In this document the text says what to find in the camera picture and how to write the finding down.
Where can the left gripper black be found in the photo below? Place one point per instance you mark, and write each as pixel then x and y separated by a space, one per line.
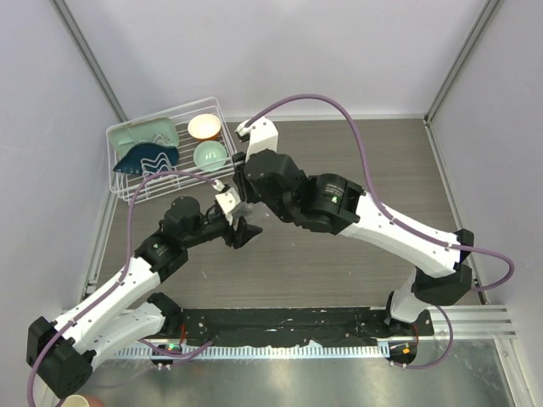
pixel 242 235

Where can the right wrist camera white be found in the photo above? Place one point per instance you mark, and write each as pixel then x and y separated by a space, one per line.
pixel 261 135

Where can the clear unlabelled plastic bottle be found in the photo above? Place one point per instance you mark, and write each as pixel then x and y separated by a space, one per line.
pixel 256 214

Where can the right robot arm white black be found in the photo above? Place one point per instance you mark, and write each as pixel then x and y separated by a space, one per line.
pixel 329 203

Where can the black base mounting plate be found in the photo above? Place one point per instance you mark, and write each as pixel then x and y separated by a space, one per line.
pixel 286 328

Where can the pink cup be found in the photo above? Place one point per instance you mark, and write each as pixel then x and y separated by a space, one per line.
pixel 91 401

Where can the dark blue plate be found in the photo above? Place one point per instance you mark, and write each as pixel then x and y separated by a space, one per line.
pixel 147 158

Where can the slotted cable duct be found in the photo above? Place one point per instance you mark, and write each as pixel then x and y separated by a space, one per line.
pixel 312 350

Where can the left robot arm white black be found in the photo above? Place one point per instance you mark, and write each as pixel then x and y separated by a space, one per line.
pixel 65 352

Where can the white wire dish rack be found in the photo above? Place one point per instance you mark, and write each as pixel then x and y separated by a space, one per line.
pixel 124 185

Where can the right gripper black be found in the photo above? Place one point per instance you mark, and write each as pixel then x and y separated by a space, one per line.
pixel 246 191

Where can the mint green bowl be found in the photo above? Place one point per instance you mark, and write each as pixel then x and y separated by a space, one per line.
pixel 210 156

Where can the cream cup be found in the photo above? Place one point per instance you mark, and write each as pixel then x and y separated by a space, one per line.
pixel 75 400

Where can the orange white bowl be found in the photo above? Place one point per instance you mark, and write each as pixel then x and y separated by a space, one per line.
pixel 204 127

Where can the mint green plate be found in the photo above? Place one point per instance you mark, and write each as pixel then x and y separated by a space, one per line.
pixel 161 131

